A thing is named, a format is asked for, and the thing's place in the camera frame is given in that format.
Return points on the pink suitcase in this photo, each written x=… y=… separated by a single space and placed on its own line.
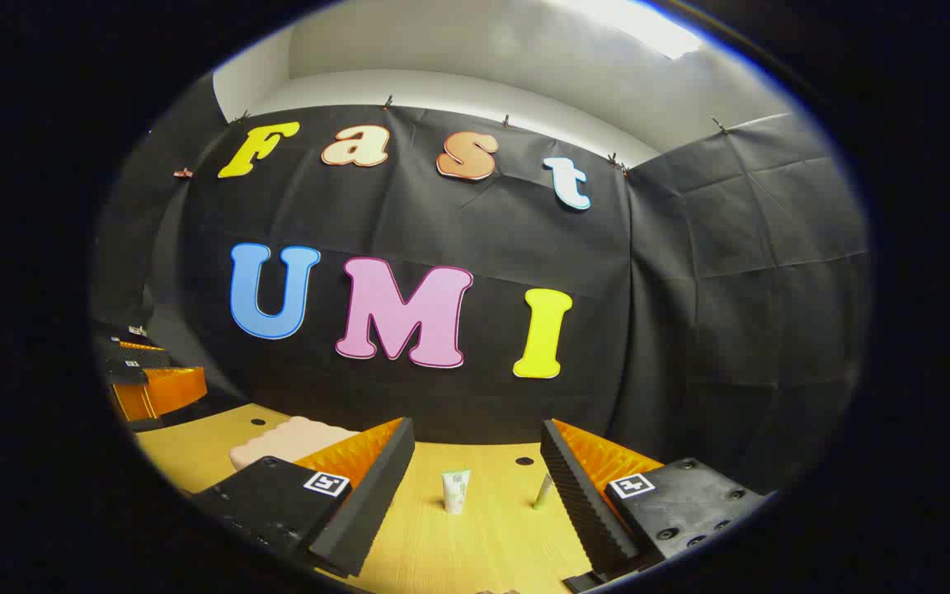
x=285 y=441

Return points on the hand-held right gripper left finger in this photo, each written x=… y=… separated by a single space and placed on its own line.
x=364 y=511

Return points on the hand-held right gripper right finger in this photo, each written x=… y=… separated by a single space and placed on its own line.
x=578 y=503

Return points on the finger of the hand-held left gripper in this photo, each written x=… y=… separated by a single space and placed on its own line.
x=166 y=392
x=141 y=357

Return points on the green cream tube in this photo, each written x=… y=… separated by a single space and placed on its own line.
x=543 y=491

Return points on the white cream tube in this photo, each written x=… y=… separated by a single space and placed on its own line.
x=455 y=491

